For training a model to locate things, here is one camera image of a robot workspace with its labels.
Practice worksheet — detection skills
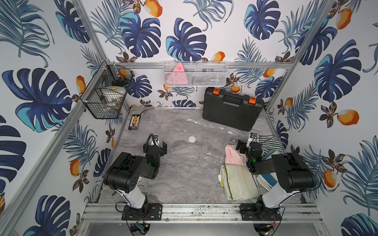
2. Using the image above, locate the pink towel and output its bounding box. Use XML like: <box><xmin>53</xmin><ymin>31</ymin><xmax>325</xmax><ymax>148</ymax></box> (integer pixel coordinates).
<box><xmin>225</xmin><ymin>145</ymin><xmax>247</xmax><ymax>166</ymax></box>

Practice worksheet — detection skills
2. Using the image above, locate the cream striped towel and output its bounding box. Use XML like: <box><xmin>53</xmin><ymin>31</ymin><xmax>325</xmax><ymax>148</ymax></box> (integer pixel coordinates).
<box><xmin>218</xmin><ymin>164</ymin><xmax>259</xmax><ymax>203</ymax></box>

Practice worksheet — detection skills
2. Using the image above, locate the clear plastic vacuum bag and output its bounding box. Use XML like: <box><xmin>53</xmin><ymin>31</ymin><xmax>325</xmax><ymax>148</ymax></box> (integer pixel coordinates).
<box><xmin>139</xmin><ymin>119</ymin><xmax>230</xmax><ymax>204</ymax></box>

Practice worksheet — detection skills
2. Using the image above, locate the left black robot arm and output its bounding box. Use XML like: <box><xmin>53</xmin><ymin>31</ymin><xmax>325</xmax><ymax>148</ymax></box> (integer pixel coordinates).
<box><xmin>103</xmin><ymin>134</ymin><xmax>167</xmax><ymax>217</ymax></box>

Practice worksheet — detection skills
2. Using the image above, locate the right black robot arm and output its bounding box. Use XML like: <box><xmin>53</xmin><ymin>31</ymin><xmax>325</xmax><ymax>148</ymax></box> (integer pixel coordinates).
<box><xmin>236</xmin><ymin>135</ymin><xmax>317</xmax><ymax>214</ymax></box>

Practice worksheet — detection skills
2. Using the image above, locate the black white striped towel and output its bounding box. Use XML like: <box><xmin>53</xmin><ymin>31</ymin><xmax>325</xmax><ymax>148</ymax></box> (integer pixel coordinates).
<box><xmin>257</xmin><ymin>136</ymin><xmax>284</xmax><ymax>157</ymax></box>

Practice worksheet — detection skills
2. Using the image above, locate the blue white patterned towel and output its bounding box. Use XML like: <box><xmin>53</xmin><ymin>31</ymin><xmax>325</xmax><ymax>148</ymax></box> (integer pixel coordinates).
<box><xmin>256</xmin><ymin>150</ymin><xmax>279</xmax><ymax>191</ymax></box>

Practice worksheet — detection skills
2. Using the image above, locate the white round bag valve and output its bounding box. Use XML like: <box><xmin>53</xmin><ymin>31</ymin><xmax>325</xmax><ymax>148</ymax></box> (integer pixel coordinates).
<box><xmin>188</xmin><ymin>136</ymin><xmax>196</xmax><ymax>143</ymax></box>

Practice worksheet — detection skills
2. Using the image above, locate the small black battery box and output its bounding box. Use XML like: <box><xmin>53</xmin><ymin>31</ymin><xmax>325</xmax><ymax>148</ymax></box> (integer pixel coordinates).
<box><xmin>128</xmin><ymin>114</ymin><xmax>141</xmax><ymax>130</ymax></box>

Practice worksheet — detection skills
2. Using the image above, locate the black plastic tool case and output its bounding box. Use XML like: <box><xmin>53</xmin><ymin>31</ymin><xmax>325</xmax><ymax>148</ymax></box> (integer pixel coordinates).
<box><xmin>202</xmin><ymin>87</ymin><xmax>264</xmax><ymax>131</ymax></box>

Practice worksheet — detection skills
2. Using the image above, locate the pink triangular object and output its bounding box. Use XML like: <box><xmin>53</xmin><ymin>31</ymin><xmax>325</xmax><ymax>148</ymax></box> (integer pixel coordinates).
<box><xmin>166</xmin><ymin>63</ymin><xmax>188</xmax><ymax>86</ymax></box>

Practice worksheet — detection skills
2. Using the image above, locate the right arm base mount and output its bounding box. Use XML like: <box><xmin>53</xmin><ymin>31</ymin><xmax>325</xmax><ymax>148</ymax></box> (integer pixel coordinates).
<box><xmin>239</xmin><ymin>202</ymin><xmax>282</xmax><ymax>221</ymax></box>

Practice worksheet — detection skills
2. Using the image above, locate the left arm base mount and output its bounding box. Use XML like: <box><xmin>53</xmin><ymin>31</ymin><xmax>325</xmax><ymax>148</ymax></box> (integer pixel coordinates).
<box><xmin>122</xmin><ymin>203</ymin><xmax>163</xmax><ymax>221</ymax></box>

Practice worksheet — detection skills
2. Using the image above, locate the black wire basket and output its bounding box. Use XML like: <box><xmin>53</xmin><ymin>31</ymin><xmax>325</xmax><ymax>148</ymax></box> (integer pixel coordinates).
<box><xmin>80</xmin><ymin>61</ymin><xmax>135</xmax><ymax>120</ymax></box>

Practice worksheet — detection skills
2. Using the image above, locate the clear mesh wall tray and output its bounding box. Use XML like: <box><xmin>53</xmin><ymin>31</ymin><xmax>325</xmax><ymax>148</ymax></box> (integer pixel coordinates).
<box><xmin>162</xmin><ymin>62</ymin><xmax>228</xmax><ymax>87</ymax></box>

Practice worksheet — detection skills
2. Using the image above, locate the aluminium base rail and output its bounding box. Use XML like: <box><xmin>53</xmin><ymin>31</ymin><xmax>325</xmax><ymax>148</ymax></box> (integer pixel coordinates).
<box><xmin>82</xmin><ymin>204</ymin><xmax>323</xmax><ymax>224</ymax></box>

